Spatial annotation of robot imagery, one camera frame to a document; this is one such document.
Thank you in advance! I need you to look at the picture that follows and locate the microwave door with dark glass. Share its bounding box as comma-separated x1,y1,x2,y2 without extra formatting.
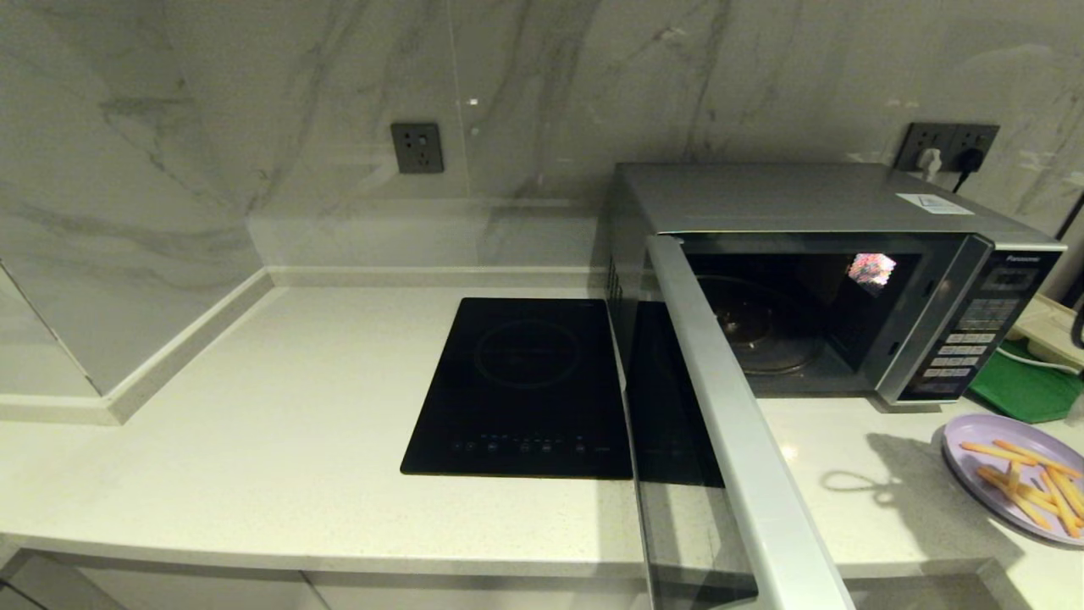
622,235,856,610

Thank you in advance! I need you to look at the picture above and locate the purple oval plate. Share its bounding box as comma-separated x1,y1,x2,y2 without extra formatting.
942,413,1084,547

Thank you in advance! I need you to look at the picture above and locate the silver microwave oven body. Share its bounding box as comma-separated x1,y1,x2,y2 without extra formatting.
603,162,1068,413

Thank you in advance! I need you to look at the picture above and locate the black glass induction cooktop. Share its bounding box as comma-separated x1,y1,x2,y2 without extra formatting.
400,297,634,480

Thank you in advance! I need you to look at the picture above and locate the black power plug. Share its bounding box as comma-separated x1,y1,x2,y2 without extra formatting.
953,149,985,194

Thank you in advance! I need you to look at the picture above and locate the green plastic cutting board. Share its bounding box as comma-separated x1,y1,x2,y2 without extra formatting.
968,339,1084,424

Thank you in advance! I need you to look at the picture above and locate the beige plastic power strip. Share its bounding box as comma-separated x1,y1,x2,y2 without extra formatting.
1012,294,1084,374

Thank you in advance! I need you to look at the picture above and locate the grey single wall socket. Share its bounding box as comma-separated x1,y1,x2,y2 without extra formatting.
390,123,445,175

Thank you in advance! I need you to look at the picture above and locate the grey double wall socket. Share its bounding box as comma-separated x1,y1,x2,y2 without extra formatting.
896,122,1000,173

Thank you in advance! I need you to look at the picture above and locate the white power cable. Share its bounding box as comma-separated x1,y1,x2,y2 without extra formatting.
998,346,1084,372

